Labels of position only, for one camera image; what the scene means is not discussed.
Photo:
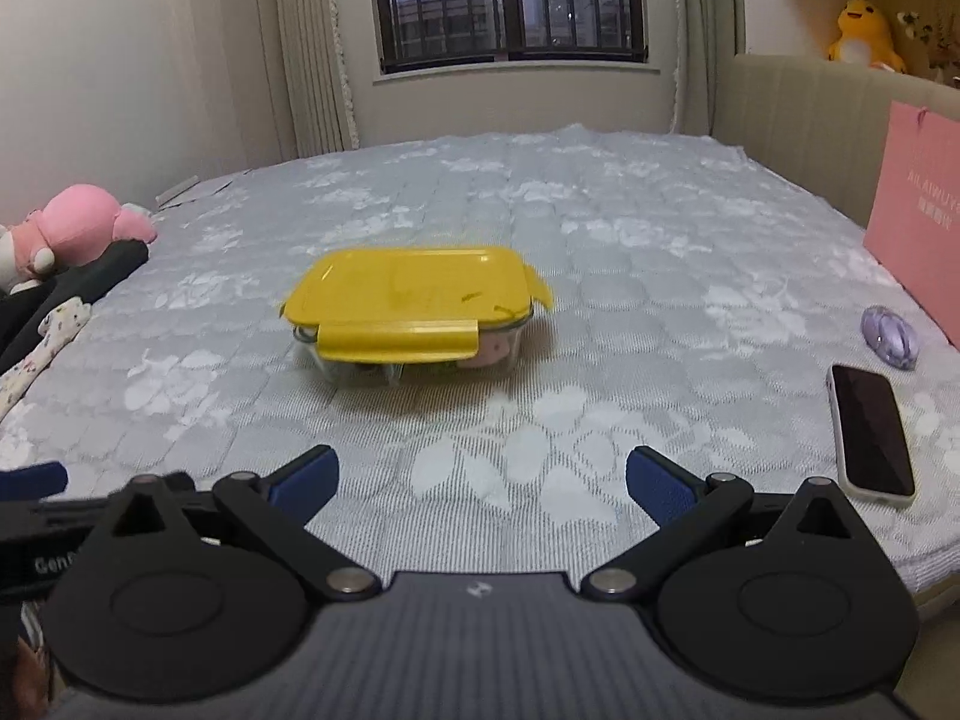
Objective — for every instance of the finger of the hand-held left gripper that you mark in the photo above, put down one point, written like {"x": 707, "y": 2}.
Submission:
{"x": 34, "y": 478}

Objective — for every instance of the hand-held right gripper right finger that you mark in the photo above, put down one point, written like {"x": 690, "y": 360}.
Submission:
{"x": 660, "y": 484}

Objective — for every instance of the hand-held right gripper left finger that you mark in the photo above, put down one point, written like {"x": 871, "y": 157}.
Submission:
{"x": 307, "y": 476}

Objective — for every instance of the clear glass container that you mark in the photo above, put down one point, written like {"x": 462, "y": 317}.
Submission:
{"x": 352, "y": 371}

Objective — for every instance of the yellow container lid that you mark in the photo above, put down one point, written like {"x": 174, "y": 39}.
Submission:
{"x": 405, "y": 285}

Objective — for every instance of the pink small case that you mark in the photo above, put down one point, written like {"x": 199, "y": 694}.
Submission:
{"x": 487, "y": 351}

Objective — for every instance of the white floral cloth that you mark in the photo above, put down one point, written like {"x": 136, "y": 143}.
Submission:
{"x": 45, "y": 337}

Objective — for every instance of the dark cloth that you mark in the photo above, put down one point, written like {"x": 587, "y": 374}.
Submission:
{"x": 75, "y": 281}

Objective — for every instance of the smartphone with white case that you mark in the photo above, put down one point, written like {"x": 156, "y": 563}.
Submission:
{"x": 870, "y": 427}

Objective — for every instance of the grey floral bed cover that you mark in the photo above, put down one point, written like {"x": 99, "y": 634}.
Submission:
{"x": 600, "y": 240}

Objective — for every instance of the pink plush toy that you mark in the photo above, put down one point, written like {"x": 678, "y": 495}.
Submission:
{"x": 75, "y": 221}

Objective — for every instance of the purple computer mouse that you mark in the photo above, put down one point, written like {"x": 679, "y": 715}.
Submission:
{"x": 889, "y": 334}

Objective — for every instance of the pink paper bag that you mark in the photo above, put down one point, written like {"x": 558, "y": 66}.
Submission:
{"x": 919, "y": 225}

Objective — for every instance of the beige padded headboard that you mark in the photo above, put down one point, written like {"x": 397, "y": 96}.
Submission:
{"x": 795, "y": 135}

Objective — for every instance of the beige curtain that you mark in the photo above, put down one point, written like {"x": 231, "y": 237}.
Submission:
{"x": 701, "y": 37}
{"x": 315, "y": 52}

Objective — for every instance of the dark framed window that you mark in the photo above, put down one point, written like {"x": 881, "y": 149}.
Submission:
{"x": 450, "y": 15}

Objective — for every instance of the yellow plush toy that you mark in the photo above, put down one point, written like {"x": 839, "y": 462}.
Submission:
{"x": 862, "y": 34}

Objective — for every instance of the dried flower bunch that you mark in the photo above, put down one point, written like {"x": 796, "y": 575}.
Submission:
{"x": 926, "y": 34}

